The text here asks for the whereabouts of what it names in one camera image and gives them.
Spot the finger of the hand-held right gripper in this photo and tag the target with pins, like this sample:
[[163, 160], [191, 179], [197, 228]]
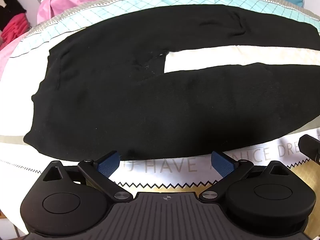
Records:
[[310, 145]]

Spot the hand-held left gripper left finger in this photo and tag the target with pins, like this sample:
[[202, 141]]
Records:
[[108, 164]]

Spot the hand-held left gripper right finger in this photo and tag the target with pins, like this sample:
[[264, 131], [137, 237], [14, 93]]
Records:
[[221, 165]]

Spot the black pants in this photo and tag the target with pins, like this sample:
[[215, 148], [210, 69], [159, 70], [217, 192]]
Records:
[[140, 100]]

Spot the pile of red clothes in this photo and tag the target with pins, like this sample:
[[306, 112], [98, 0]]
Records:
[[15, 30]]

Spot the dark hanging clothes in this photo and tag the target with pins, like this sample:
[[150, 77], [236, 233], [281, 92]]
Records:
[[10, 5]]

